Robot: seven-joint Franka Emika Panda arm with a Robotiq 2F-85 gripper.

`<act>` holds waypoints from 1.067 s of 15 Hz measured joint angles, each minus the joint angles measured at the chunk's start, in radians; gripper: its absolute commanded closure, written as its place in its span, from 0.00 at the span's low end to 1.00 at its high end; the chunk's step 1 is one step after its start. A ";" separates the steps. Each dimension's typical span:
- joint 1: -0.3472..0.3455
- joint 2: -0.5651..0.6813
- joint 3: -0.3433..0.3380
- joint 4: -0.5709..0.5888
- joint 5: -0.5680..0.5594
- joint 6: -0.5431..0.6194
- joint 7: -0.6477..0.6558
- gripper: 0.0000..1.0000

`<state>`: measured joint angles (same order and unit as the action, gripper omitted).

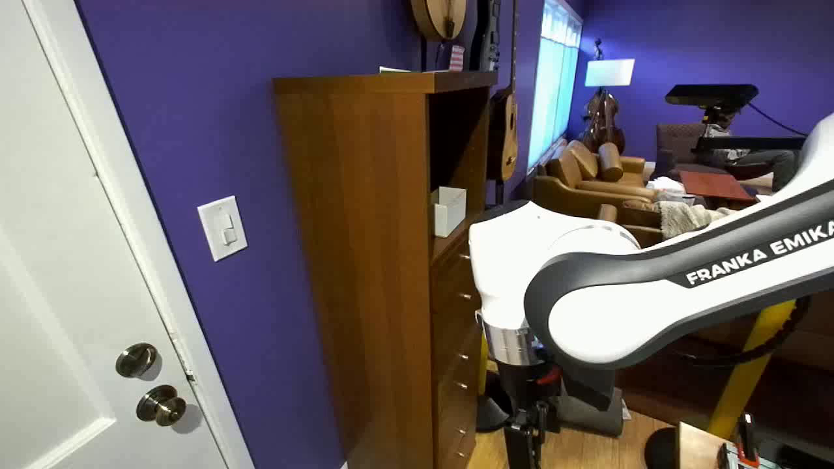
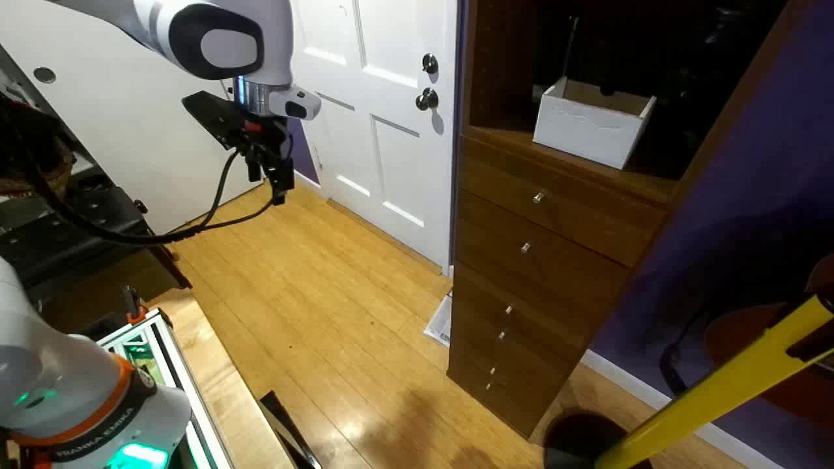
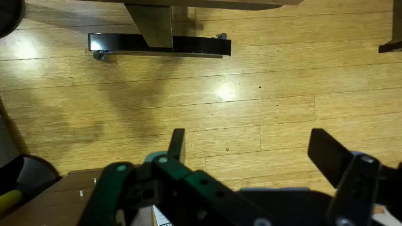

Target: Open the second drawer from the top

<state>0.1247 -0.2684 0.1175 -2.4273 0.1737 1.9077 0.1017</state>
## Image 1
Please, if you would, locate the bright window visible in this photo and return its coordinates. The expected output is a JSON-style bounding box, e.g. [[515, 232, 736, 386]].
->
[[525, 0, 584, 171]]

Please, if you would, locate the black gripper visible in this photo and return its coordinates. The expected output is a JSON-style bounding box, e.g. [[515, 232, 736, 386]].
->
[[495, 361, 567, 469]]

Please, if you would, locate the black round pole base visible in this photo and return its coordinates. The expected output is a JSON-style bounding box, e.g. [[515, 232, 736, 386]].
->
[[643, 425, 687, 469]]

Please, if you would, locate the brass round door knob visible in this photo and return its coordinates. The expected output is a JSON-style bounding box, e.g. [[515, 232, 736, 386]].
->
[[132, 382, 190, 428]]

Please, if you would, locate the reddish brown flat book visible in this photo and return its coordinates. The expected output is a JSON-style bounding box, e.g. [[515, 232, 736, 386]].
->
[[674, 166, 757, 210]]

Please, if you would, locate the brass deadbolt knob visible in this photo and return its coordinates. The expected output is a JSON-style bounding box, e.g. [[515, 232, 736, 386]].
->
[[114, 340, 160, 380]]

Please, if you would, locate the white light switch plate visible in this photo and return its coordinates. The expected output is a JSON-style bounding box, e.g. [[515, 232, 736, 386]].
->
[[194, 192, 249, 262]]

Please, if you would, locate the brown wooden drawer cabinet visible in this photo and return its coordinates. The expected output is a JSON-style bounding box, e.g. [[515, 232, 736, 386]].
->
[[270, 71, 501, 469]]

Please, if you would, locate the white lamp shade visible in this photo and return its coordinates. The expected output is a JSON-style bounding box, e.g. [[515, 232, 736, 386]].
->
[[584, 58, 637, 89]]

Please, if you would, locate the brown sofa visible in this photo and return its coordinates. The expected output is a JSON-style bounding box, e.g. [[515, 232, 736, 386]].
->
[[529, 137, 665, 228]]

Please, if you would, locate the black camera on stand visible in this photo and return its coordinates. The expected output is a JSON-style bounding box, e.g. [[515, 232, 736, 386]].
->
[[665, 81, 760, 137]]

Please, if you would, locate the white open box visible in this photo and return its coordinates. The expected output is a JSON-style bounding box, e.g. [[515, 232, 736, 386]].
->
[[430, 184, 469, 240]]

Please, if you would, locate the black cable conduit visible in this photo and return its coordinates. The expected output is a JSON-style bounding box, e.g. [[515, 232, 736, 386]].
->
[[691, 295, 812, 370]]

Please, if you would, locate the white panel door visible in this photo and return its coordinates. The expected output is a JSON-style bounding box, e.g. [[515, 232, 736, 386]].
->
[[0, 0, 257, 469]]

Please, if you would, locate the brown sofa cushion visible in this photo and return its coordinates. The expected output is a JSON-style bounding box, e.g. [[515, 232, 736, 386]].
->
[[596, 141, 628, 184], [566, 137, 602, 182]]

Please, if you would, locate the brown hanging guitar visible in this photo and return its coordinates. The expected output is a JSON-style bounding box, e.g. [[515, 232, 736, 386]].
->
[[495, 0, 524, 184]]

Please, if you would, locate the yellow pole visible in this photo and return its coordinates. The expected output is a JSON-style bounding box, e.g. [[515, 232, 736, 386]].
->
[[706, 296, 798, 439]]

